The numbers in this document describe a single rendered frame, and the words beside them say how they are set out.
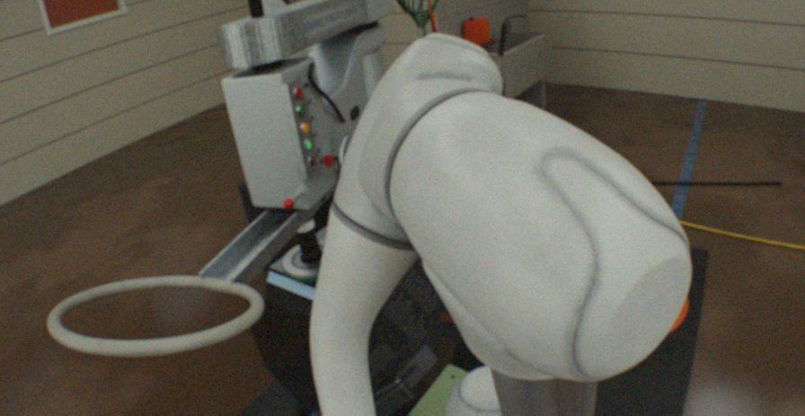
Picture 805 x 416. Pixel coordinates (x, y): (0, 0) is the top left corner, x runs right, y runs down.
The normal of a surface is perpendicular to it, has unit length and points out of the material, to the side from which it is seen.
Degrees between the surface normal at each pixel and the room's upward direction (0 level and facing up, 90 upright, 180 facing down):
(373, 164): 73
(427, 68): 66
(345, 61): 40
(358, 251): 85
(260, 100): 90
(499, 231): 54
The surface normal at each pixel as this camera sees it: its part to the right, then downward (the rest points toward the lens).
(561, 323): -0.60, 0.17
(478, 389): -0.15, -0.89
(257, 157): -0.29, 0.46
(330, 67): -0.29, -0.39
